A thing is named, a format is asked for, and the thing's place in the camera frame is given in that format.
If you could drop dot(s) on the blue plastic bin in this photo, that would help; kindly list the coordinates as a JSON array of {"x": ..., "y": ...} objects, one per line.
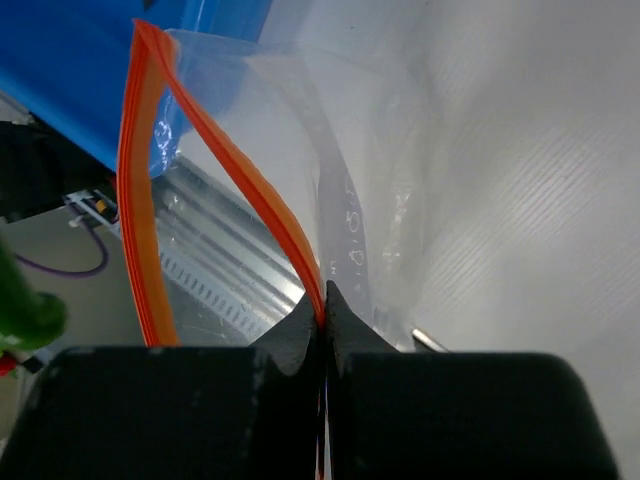
[{"x": 67, "y": 61}]

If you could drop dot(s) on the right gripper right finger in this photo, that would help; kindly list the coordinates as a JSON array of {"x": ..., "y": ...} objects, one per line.
[{"x": 428, "y": 415}]

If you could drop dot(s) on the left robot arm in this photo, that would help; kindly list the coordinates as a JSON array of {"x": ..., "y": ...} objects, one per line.
[{"x": 39, "y": 167}]

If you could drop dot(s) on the clear zip bag orange zipper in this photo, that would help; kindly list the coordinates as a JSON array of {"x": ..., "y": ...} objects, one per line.
[{"x": 328, "y": 154}]

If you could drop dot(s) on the aluminium mounting rail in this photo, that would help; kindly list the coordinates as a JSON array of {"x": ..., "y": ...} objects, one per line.
[{"x": 208, "y": 224}]

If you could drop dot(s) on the white slotted cable duct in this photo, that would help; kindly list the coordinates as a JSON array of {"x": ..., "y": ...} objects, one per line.
[{"x": 204, "y": 311}]

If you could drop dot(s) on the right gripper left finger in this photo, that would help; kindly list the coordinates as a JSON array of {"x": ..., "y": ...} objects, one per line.
[{"x": 175, "y": 412}]

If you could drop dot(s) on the green chili pepper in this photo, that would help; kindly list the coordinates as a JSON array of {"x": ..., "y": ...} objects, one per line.
[{"x": 29, "y": 319}]

